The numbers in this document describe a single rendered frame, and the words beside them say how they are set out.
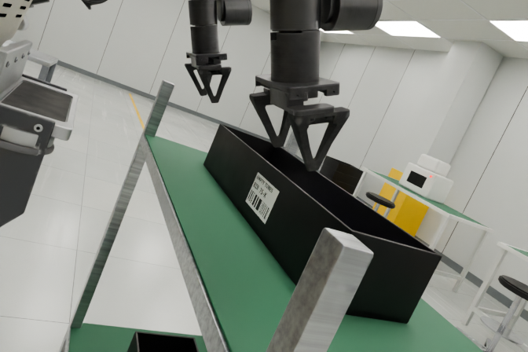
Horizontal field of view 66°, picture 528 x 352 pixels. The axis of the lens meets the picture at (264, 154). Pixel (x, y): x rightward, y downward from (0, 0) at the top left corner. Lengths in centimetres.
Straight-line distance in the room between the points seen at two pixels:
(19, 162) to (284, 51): 33
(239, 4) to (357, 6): 43
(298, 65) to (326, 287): 25
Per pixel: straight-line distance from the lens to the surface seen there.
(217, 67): 83
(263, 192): 70
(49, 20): 980
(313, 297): 30
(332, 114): 44
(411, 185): 511
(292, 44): 46
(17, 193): 56
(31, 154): 54
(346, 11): 48
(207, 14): 86
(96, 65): 980
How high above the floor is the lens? 117
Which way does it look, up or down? 8 degrees down
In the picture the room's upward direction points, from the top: 23 degrees clockwise
